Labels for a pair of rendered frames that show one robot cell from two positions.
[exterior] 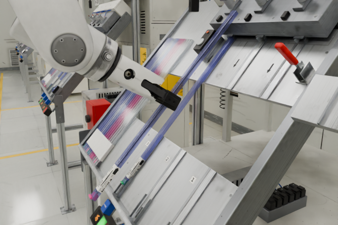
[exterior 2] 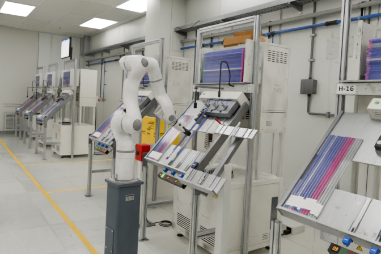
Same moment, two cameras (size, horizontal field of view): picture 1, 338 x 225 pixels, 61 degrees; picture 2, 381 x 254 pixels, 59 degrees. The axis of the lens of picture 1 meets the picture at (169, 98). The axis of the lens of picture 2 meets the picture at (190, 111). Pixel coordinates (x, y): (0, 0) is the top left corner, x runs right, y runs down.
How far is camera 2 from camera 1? 1.93 m
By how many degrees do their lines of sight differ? 13
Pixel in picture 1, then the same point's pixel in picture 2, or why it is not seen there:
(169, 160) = (186, 153)
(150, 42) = not seen: hidden behind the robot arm
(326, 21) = (229, 113)
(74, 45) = (173, 117)
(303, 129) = (222, 140)
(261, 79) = (214, 128)
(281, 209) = not seen: hidden behind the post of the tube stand
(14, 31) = (158, 113)
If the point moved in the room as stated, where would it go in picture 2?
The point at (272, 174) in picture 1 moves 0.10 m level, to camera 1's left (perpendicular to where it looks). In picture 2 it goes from (214, 150) to (200, 149)
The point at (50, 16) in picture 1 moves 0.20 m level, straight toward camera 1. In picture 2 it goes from (169, 111) to (182, 113)
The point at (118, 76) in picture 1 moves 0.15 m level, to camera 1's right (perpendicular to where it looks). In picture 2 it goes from (177, 125) to (198, 126)
